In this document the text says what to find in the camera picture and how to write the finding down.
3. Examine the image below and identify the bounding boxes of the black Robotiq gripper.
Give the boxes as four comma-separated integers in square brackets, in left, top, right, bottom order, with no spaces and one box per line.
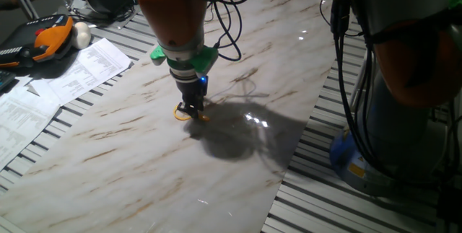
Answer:
[176,75,210,120]

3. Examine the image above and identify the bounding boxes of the yellow plastic bubble ring wand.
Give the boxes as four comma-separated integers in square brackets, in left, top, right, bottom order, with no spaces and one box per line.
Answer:
[173,103,211,123]

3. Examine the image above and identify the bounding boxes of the white round ball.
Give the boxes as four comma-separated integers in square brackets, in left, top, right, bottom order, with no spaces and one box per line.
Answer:
[70,22,92,50]

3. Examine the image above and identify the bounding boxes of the printed white paper sheet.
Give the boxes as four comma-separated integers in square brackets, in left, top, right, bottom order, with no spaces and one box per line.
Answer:
[0,84,61,172]
[30,38,133,106]

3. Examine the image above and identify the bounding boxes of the orange black teach pendant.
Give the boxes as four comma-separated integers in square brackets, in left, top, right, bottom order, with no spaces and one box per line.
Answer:
[0,14,75,69]

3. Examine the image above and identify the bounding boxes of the black keyboard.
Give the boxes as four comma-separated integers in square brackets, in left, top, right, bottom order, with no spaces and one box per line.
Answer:
[0,69,17,92]

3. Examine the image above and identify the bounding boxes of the green camera mount bracket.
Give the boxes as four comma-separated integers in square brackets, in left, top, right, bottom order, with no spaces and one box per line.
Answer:
[149,45,219,78]

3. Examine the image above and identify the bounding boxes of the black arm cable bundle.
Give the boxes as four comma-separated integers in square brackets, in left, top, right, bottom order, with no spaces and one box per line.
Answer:
[329,0,377,171]

